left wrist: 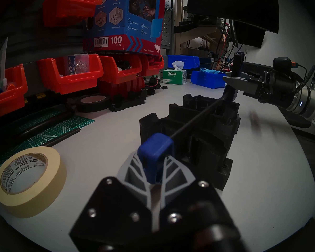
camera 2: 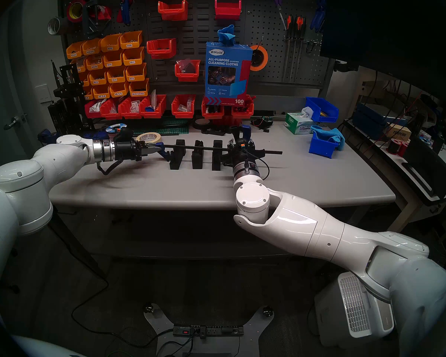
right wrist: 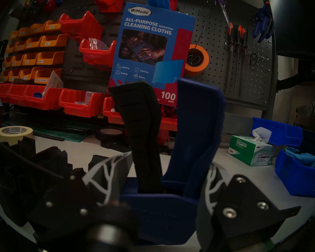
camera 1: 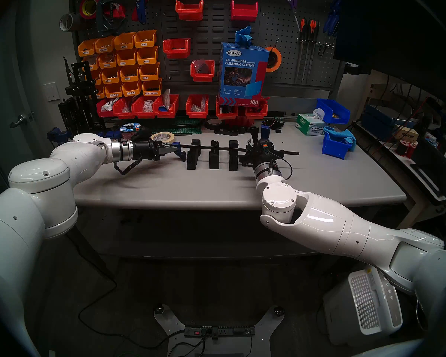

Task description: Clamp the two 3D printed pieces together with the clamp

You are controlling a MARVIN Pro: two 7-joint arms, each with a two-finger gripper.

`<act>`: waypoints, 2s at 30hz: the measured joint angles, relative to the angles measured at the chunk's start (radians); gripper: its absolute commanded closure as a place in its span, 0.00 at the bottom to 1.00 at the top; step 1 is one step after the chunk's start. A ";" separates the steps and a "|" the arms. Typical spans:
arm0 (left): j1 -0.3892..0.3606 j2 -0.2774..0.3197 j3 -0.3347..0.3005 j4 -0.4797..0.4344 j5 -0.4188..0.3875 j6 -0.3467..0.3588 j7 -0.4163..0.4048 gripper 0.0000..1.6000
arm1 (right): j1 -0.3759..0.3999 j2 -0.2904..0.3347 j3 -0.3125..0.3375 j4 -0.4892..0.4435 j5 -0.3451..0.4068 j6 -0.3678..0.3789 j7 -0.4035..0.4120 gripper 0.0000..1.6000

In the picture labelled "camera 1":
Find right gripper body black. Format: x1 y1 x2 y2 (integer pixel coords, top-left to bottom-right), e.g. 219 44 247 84
253 151 283 171

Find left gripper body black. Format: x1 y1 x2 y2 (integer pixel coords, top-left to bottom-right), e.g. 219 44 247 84
133 139 159 161

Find black printed parts pile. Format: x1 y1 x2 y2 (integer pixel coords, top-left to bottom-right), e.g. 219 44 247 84
214 125 261 136

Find dark green hanging clamp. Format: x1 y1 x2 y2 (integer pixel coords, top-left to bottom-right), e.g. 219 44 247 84
96 0 119 35

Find beige masking tape roll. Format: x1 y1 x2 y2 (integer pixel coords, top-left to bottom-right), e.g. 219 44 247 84
151 131 176 145

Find green cutting mat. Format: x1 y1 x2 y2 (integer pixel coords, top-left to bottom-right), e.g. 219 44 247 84
141 116 203 136

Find green circuit board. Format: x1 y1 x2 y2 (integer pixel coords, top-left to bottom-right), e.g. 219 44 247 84
264 116 286 134

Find green white Kimtech tissue box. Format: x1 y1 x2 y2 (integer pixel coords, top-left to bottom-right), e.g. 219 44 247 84
296 113 326 136

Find blue cleaning cloths box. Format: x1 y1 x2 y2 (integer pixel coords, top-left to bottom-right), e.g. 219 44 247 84
219 42 270 107

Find blue storage bin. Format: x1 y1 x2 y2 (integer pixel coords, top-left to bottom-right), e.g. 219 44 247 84
321 129 352 160
316 98 351 125

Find blue microfiber cloth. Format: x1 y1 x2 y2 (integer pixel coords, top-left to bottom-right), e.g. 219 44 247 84
324 126 357 152

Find orange tape roll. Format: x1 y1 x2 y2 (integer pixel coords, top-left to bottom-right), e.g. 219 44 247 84
265 46 283 73

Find blue bench vise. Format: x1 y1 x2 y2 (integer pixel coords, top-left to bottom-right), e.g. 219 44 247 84
47 126 74 147

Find dark grey pegboard panel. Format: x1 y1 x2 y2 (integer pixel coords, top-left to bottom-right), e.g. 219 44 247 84
258 0 346 89

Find blue cloth in box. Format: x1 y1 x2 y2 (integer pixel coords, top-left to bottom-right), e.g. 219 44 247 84
235 25 253 47

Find blue metal box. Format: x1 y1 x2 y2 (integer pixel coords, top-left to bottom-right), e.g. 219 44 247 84
361 105 417 141

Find dark louvered bin panel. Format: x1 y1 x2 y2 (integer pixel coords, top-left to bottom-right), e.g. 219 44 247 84
72 0 261 96

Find orange black screwdrivers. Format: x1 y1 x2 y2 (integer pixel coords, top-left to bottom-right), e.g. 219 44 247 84
308 19 316 83

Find cardboard Tuofeng box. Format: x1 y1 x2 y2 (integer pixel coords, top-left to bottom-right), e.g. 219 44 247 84
393 126 420 143

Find blue pliers on pegboard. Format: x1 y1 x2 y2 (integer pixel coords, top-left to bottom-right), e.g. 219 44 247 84
323 0 340 36

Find wooden side table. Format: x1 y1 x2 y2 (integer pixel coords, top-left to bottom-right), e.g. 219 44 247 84
351 122 446 245

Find red yellow tape roll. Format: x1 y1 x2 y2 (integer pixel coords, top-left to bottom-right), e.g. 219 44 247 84
79 0 101 19

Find black power strip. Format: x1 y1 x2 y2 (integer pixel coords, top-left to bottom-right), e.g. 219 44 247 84
185 325 256 338

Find white air purifier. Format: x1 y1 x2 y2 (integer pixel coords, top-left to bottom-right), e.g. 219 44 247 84
323 267 404 346

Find black curved Dell monitor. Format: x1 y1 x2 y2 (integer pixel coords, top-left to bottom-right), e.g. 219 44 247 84
334 0 446 107

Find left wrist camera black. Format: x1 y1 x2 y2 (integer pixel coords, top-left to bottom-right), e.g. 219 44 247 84
130 126 152 142

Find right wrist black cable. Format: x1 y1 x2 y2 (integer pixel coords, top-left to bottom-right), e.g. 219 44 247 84
271 152 294 181

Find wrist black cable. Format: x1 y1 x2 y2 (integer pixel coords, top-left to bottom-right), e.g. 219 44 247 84
113 159 142 176
271 152 294 181

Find red wire spool blue label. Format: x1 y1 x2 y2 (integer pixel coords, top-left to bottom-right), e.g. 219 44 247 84
119 123 142 138

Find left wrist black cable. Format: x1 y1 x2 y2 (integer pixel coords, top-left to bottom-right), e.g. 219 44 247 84
113 159 142 176

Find black tower frame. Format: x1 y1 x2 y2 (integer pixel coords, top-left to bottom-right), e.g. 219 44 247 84
58 57 99 136

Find white light switch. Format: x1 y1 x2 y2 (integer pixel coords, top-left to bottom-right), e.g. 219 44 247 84
43 82 61 102

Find metal door handle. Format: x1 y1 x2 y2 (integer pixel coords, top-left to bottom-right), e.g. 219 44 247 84
10 113 35 129

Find orange black handled file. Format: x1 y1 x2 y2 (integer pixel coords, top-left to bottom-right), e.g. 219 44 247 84
299 18 307 83
313 20 319 81

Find grey duct tape roll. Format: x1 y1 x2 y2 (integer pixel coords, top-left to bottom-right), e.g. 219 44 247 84
59 12 80 32

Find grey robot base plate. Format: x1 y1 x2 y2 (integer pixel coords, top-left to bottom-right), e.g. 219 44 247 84
154 304 285 357

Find black floor cable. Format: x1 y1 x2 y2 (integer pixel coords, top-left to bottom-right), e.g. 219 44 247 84
78 282 186 350

